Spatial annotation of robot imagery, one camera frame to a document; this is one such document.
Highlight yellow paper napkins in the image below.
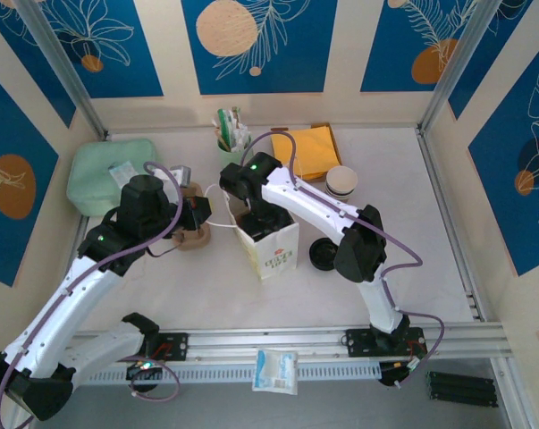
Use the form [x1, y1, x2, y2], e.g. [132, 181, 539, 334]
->
[271, 126, 343, 180]

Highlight white flower print paper bag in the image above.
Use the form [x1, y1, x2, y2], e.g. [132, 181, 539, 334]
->
[205, 183, 300, 282]

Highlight stack of paper cups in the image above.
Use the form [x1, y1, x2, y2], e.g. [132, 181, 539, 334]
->
[325, 165, 358, 200]

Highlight mint green utensil cup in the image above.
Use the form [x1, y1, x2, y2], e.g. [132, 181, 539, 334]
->
[218, 133, 252, 165]

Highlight small clear wipe packet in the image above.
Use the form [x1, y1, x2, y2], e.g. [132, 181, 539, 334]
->
[107, 163, 140, 187]

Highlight mint green lidded box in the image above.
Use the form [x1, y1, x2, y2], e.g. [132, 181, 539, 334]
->
[66, 138, 158, 215]

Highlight green print wrapped straw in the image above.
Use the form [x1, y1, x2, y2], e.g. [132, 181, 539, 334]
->
[218, 107, 235, 147]

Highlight cardboard napkin box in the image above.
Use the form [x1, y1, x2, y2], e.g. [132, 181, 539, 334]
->
[269, 122, 344, 180]

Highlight black plastic cup lid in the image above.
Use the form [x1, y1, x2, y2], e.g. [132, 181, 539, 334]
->
[307, 237, 341, 271]

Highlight black controller module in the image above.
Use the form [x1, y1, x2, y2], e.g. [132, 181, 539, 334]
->
[125, 360, 164, 382]
[378, 360, 426, 388]

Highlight white blue plastic packet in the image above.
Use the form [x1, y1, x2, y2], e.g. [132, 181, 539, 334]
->
[251, 348, 299, 397]

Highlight black ribbed block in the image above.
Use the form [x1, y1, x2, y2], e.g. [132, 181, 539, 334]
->
[425, 369, 499, 408]

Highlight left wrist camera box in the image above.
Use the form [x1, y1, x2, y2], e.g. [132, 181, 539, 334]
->
[169, 164, 193, 188]

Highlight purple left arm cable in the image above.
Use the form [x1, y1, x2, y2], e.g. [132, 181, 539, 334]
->
[0, 160, 185, 429]

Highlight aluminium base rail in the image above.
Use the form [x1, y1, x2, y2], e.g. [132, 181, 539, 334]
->
[21, 324, 507, 368]

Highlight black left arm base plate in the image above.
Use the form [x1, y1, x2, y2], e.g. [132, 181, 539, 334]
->
[106, 331, 190, 363]

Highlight aluminium frame post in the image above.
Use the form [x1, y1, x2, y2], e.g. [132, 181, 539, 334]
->
[16, 0, 109, 142]
[418, 0, 505, 135]

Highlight white slotted cable duct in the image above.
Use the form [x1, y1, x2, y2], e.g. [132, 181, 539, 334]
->
[72, 360, 382, 386]

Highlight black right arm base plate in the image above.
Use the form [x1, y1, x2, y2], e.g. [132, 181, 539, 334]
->
[342, 328, 429, 358]

